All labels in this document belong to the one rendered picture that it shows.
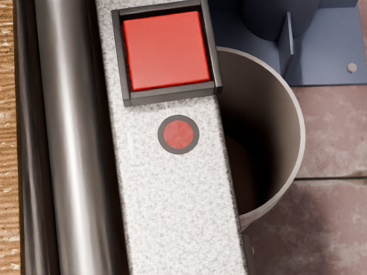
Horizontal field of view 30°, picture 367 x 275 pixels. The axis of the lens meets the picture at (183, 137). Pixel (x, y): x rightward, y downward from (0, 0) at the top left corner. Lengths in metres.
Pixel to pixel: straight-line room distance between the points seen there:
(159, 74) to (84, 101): 0.06
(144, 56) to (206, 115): 0.07
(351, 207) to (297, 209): 0.11
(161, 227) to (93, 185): 0.06
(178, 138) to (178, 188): 0.04
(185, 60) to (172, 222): 0.12
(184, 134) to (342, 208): 0.99
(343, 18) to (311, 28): 0.08
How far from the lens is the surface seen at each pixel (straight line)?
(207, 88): 0.51
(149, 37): 0.53
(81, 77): 0.54
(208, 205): 0.50
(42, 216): 0.52
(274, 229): 1.44
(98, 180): 0.51
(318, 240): 1.45
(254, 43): 1.56
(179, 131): 0.52
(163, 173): 0.51
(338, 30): 1.60
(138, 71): 0.52
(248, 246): 0.59
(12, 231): 0.49
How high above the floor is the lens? 1.41
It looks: 72 degrees down
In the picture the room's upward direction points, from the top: 2 degrees clockwise
